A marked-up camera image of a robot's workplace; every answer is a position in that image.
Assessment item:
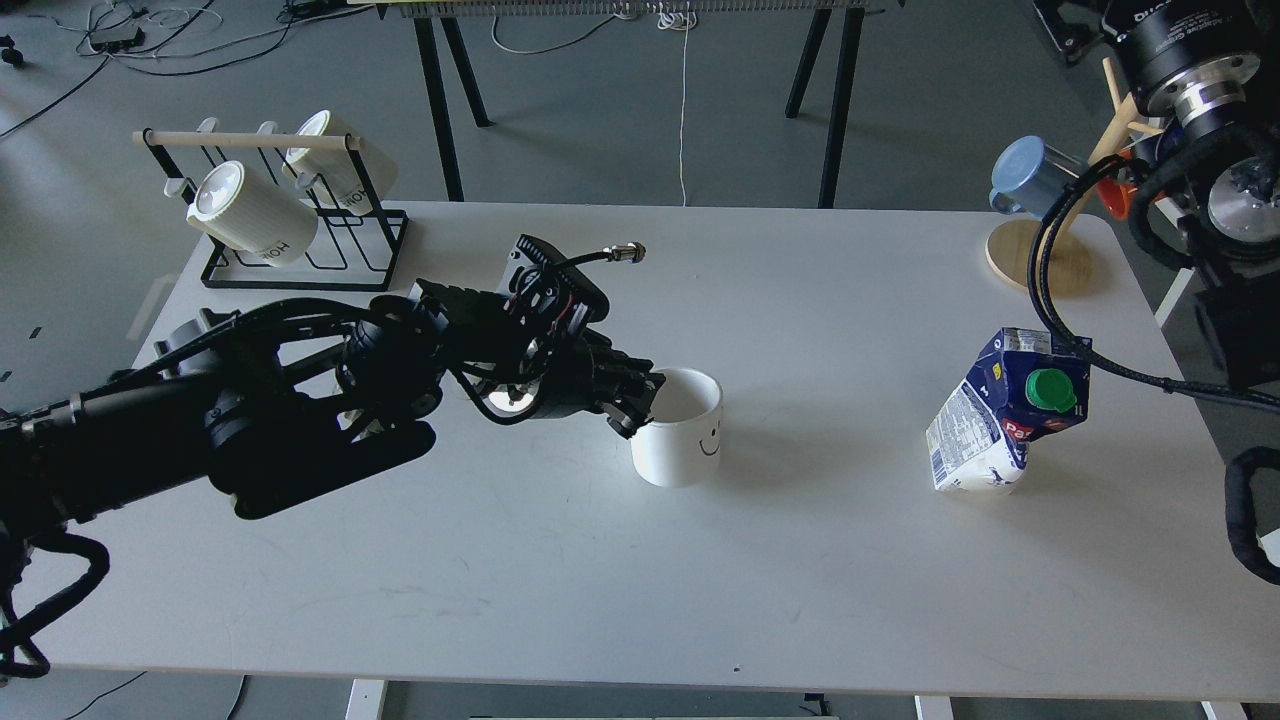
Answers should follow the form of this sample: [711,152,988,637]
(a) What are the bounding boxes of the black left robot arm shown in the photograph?
[1,234,667,679]

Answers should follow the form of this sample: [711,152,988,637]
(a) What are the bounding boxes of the white hanging cord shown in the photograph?
[655,10,701,208]

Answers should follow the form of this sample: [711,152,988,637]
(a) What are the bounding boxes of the black wire mug rack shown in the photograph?
[132,118,410,292]

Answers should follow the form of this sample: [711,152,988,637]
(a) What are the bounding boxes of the white ribbed mug front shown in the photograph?
[186,160,319,266]

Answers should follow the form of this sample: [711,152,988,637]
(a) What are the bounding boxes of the blue enamel mug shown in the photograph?
[988,135,1088,219]

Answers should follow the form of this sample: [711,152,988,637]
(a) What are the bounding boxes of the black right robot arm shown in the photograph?
[1027,1,1277,414]

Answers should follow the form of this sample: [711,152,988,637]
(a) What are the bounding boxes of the blue white milk carton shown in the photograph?
[925,327,1091,493]

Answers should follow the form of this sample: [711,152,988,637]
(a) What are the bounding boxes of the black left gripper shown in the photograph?
[480,331,667,439]

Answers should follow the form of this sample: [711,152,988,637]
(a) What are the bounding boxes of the black trestle table legs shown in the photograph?
[378,1,870,209]

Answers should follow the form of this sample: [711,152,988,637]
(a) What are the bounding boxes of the white ribbed mug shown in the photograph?
[186,160,319,266]
[282,109,399,217]

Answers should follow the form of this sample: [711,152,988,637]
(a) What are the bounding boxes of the black floor cables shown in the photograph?
[0,0,332,136]

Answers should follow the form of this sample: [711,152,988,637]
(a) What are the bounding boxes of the white smiley face mug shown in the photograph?
[630,366,724,488]

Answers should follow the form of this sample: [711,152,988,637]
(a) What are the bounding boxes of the orange enamel mug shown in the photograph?
[1094,142,1158,222]

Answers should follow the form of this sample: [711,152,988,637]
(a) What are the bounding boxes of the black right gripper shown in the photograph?
[1030,0,1263,111]

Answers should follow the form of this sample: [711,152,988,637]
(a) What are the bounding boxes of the white ribbed mug rear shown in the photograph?
[282,109,399,217]

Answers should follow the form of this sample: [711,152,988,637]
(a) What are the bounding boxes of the wooden mug tree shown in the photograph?
[986,58,1165,296]

